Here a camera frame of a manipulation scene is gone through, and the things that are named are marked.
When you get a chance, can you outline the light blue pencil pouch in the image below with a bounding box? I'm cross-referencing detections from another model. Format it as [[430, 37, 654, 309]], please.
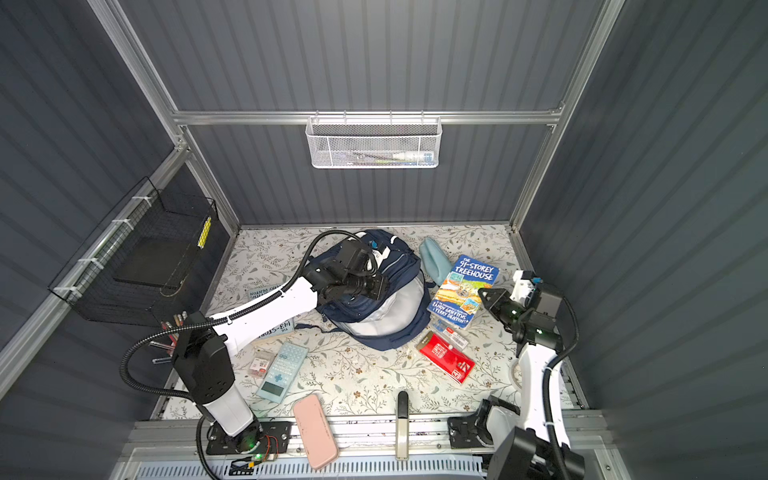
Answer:
[[419, 237, 454, 285]]

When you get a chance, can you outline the black handled metal tool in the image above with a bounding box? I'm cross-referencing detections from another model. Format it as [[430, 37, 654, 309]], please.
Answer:
[[395, 390, 409, 461]]

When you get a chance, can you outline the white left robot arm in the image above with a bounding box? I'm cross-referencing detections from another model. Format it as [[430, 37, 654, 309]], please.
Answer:
[[119, 229, 391, 438]]

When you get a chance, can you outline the floral table mat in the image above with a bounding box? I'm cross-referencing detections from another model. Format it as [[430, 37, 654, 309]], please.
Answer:
[[208, 228, 522, 418]]

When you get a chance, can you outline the blue treehouse storybook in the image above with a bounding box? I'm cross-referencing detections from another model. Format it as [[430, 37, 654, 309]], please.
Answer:
[[427, 255, 500, 329]]

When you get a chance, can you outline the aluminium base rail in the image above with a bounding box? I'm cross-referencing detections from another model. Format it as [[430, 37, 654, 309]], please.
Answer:
[[119, 410, 616, 461]]

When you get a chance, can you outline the white wire mesh basket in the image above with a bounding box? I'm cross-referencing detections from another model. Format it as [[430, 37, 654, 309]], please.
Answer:
[[305, 114, 443, 170]]

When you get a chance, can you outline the clear pen box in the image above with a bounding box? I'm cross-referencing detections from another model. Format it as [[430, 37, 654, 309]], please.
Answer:
[[431, 319, 469, 351]]

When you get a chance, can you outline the red card box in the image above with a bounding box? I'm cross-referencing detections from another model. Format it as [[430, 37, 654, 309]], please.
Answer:
[[416, 332, 476, 384]]

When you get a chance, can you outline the black wire wall basket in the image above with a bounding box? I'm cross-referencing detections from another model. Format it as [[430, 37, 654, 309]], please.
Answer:
[[49, 182, 227, 327]]

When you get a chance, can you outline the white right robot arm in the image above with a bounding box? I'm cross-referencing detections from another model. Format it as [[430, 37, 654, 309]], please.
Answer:
[[475, 270, 586, 479]]

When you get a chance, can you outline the purple storybook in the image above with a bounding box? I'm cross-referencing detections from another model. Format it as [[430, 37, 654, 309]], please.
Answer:
[[247, 285, 296, 340]]

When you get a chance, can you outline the navy blue student backpack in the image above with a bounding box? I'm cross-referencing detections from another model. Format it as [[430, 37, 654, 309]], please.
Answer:
[[303, 229, 430, 351]]

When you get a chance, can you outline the light blue calculator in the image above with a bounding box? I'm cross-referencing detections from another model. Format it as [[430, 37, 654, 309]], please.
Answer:
[[257, 342, 309, 403]]

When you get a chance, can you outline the coloured pencils cup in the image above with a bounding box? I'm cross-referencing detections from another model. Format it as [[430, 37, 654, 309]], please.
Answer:
[[149, 310, 188, 365]]

